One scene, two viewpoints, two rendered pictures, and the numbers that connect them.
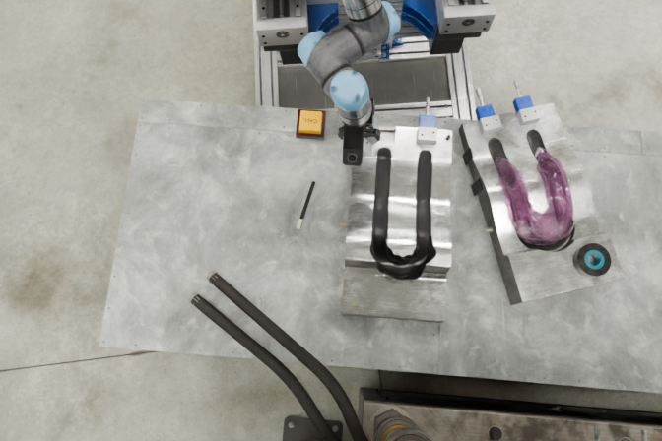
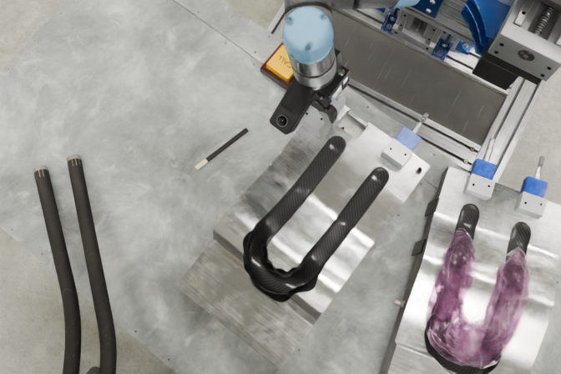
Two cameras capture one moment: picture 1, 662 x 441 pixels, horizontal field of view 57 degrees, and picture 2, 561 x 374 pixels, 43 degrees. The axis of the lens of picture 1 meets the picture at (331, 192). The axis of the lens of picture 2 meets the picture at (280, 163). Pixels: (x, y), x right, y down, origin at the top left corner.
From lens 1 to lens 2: 0.30 m
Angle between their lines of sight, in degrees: 7
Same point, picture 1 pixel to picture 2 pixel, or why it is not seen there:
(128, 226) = (27, 56)
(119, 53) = not seen: outside the picture
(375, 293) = (225, 290)
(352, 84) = (312, 27)
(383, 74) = (427, 73)
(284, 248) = (168, 179)
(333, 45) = not seen: outside the picture
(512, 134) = (498, 214)
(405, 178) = (341, 185)
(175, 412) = not seen: outside the picture
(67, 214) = (21, 22)
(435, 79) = (480, 113)
